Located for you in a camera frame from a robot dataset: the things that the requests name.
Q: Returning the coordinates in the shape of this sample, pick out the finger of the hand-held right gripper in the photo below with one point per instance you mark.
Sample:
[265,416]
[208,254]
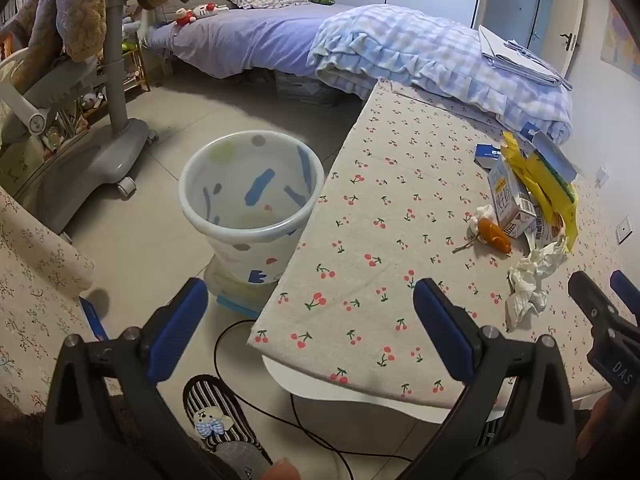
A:
[590,302]
[625,285]

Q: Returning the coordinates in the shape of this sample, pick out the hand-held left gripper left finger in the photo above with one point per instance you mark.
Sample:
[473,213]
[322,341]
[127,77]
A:
[177,330]

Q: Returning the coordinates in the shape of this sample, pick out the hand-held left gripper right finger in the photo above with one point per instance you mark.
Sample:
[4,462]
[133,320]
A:
[445,330]

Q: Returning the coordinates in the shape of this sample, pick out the white tissue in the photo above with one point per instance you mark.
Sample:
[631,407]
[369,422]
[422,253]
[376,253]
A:
[537,262]
[522,307]
[480,215]

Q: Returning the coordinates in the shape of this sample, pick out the white spotted plastic bin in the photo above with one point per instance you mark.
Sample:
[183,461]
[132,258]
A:
[250,255]

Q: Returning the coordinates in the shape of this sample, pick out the orange plastic object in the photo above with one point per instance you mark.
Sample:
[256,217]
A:
[492,235]

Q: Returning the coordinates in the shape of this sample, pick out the white drink carton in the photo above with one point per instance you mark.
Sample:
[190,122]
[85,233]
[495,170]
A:
[510,200]

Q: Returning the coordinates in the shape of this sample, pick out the blue white long box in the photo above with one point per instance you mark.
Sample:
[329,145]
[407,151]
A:
[552,152]

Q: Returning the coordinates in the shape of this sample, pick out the yellow blue snack wrapper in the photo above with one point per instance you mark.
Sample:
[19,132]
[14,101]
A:
[512,152]

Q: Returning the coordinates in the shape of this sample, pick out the blue cardboard box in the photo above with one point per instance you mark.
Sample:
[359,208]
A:
[487,155]

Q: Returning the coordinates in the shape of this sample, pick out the person's right forearm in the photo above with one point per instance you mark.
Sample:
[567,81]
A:
[597,430]

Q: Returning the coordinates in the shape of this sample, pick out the person's left hand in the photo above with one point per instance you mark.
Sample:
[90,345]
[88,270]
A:
[282,470]

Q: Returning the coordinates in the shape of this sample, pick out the striped slipper with bow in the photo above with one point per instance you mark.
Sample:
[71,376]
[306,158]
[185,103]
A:
[210,400]

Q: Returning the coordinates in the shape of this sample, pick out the blue book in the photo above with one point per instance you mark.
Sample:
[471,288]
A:
[95,317]

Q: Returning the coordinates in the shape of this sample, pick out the small brown stem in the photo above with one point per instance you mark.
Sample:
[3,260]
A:
[462,246]

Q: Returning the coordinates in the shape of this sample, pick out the white table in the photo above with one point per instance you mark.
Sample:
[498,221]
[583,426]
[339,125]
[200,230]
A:
[350,401]

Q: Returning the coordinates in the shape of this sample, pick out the cherry print tablecloth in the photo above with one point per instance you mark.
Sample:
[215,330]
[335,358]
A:
[390,220]

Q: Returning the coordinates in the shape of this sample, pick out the person's grey socked foot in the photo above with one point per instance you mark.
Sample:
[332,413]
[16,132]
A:
[240,460]

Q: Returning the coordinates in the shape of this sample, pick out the floral print cloth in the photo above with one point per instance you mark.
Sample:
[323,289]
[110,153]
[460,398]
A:
[35,280]

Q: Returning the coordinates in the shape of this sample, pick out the folded light blue cloth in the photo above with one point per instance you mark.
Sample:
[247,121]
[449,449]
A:
[520,60]

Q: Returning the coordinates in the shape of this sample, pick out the wooden shelf with toys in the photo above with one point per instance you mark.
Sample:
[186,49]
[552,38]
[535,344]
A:
[132,72]

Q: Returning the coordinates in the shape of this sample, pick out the storage box under bed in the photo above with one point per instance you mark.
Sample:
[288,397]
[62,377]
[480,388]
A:
[300,87]

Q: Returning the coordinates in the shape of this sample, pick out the blue plaid ruffled blanket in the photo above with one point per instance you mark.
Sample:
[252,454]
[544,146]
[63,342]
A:
[415,50]

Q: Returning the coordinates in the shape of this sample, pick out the white door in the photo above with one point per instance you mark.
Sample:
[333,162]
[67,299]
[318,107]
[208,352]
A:
[570,0]

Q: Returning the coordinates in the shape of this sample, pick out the bed with purple sheet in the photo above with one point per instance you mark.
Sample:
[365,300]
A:
[240,40]

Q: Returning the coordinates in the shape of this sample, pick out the white red cat plush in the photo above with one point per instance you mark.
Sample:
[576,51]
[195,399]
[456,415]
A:
[200,11]

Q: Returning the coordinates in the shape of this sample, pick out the brown quilted fleece coat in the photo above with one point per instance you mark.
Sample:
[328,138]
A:
[85,10]

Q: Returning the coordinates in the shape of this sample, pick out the white wall socket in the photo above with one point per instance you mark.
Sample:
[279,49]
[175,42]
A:
[625,230]
[602,176]

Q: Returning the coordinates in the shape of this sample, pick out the wall map poster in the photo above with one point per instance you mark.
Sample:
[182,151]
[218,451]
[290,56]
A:
[625,40]

